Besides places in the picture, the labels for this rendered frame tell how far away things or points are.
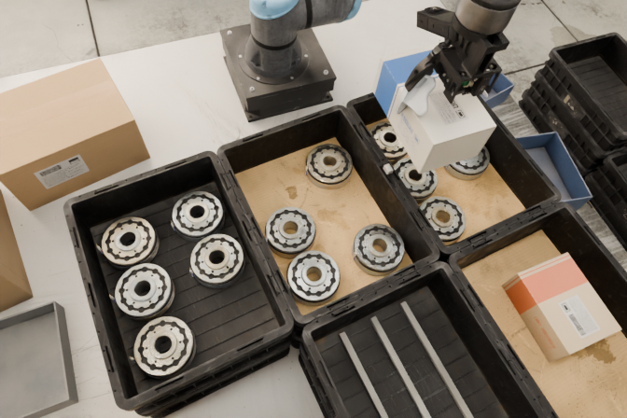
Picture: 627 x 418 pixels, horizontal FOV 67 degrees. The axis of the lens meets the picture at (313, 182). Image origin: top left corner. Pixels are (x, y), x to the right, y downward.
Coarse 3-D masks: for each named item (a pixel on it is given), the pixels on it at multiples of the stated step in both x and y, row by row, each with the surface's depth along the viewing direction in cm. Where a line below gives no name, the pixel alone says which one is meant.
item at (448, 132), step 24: (432, 48) 87; (384, 72) 85; (408, 72) 84; (384, 96) 88; (432, 96) 81; (456, 96) 81; (408, 120) 82; (432, 120) 78; (456, 120) 79; (480, 120) 79; (408, 144) 84; (432, 144) 76; (456, 144) 79; (480, 144) 83; (432, 168) 84
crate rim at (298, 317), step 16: (320, 112) 104; (272, 128) 101; (288, 128) 101; (352, 128) 102; (240, 144) 98; (368, 144) 100; (224, 160) 96; (384, 176) 96; (240, 192) 92; (400, 192) 95; (256, 224) 89; (416, 224) 92; (432, 240) 90; (272, 256) 86; (432, 256) 88; (272, 272) 85; (400, 272) 88; (288, 288) 84; (368, 288) 84; (288, 304) 82; (336, 304) 84; (304, 320) 81
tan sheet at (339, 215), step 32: (288, 160) 109; (256, 192) 104; (288, 192) 105; (320, 192) 105; (352, 192) 106; (320, 224) 101; (352, 224) 102; (384, 224) 102; (352, 256) 98; (352, 288) 95
